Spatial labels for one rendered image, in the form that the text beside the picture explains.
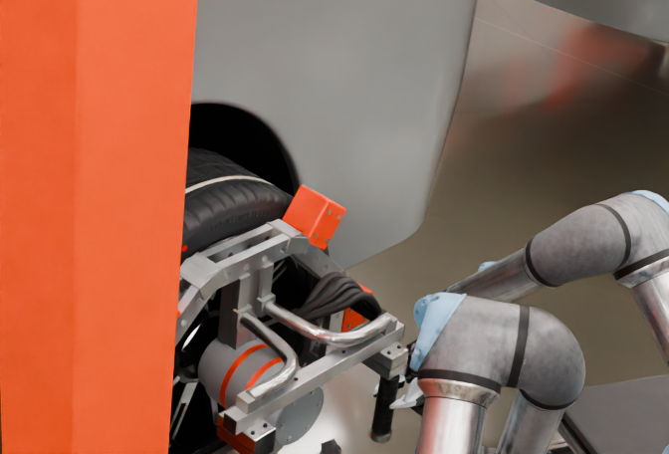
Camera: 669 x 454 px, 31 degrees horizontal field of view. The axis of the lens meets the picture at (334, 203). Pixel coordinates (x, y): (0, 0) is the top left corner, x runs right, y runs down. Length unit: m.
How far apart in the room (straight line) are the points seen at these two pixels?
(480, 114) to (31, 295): 4.07
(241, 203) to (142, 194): 0.79
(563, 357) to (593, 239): 0.37
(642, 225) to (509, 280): 0.25
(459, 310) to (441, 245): 2.70
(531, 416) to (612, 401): 1.44
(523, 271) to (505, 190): 2.73
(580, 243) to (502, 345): 0.40
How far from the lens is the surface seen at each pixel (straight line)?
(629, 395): 3.31
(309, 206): 2.23
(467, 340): 1.68
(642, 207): 2.11
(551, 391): 1.74
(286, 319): 2.16
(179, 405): 2.38
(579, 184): 5.00
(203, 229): 2.13
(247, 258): 2.11
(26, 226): 1.44
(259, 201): 2.21
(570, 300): 4.25
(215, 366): 2.24
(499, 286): 2.16
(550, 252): 2.04
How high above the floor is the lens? 2.27
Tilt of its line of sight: 30 degrees down
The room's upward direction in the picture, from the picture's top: 8 degrees clockwise
